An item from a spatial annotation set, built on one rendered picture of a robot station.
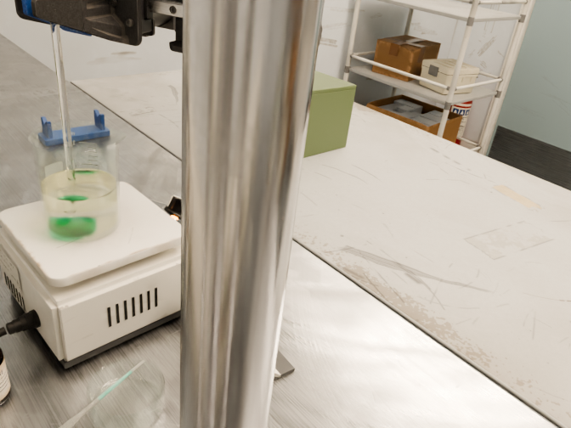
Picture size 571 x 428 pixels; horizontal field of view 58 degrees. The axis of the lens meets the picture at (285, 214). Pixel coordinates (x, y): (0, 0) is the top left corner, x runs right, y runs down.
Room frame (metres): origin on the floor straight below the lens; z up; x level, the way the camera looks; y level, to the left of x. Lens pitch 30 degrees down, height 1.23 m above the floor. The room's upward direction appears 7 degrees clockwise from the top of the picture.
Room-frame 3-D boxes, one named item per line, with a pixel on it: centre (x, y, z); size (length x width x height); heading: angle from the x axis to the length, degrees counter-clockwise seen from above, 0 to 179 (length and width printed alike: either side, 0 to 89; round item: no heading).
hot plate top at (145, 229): (0.37, 0.16, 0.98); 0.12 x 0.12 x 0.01; 47
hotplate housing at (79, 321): (0.39, 0.14, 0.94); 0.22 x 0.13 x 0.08; 137
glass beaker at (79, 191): (0.37, 0.16, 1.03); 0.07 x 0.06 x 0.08; 106
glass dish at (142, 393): (0.26, 0.10, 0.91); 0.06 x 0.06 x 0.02
